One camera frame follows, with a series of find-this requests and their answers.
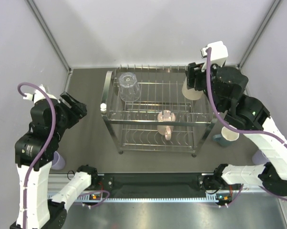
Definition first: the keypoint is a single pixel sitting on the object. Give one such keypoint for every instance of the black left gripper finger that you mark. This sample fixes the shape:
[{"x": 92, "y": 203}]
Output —
[
  {"x": 68, "y": 100},
  {"x": 80, "y": 110}
]

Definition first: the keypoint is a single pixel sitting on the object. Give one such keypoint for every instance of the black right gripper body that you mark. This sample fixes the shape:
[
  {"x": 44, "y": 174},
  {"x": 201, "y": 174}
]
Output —
[{"x": 195, "y": 72}]

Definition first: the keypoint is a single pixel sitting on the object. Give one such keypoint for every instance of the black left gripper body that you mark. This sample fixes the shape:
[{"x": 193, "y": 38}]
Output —
[{"x": 68, "y": 117}]

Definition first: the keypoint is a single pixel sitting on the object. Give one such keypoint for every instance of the beige tumbler cup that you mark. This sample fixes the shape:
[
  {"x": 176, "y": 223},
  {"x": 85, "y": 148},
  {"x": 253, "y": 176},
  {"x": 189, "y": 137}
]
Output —
[{"x": 191, "y": 94}]

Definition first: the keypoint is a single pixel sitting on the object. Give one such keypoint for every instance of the lavender cup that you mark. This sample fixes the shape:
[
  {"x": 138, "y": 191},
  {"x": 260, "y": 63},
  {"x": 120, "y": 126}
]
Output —
[
  {"x": 259, "y": 158},
  {"x": 58, "y": 162}
]

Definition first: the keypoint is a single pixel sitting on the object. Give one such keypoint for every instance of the clear plastic cup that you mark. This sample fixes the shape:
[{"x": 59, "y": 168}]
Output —
[{"x": 129, "y": 89}]

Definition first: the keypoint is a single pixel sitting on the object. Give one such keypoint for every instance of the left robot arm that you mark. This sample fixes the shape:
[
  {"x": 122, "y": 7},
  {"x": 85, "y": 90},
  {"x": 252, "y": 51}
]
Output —
[{"x": 34, "y": 153}]

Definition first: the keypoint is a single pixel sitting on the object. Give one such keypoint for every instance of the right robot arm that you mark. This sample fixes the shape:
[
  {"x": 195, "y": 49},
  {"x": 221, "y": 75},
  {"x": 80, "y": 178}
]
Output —
[{"x": 224, "y": 87}]

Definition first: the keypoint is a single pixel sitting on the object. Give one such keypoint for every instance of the steel two-tier dish rack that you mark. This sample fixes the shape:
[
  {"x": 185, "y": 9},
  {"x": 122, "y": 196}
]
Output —
[{"x": 133, "y": 125}]

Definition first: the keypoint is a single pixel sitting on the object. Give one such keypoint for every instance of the blue-grey mug white inside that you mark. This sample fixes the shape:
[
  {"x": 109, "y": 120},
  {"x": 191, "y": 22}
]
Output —
[{"x": 226, "y": 137}]

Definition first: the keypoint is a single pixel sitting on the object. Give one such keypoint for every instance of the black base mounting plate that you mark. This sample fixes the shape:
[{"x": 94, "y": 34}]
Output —
[{"x": 152, "y": 185}]

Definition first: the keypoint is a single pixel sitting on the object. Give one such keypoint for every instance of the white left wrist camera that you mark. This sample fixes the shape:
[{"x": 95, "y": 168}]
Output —
[{"x": 37, "y": 95}]

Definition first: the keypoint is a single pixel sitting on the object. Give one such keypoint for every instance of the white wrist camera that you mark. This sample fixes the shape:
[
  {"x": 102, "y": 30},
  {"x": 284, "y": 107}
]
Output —
[
  {"x": 219, "y": 53},
  {"x": 37, "y": 95}
]

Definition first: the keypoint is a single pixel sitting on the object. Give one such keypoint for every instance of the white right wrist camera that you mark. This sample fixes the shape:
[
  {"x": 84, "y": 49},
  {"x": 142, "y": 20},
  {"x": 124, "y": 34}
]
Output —
[{"x": 219, "y": 53}]

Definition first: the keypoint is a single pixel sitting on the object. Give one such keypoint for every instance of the grey slotted cable duct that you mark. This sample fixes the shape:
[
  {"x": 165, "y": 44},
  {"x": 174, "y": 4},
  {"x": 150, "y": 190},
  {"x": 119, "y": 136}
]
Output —
[{"x": 214, "y": 198}]

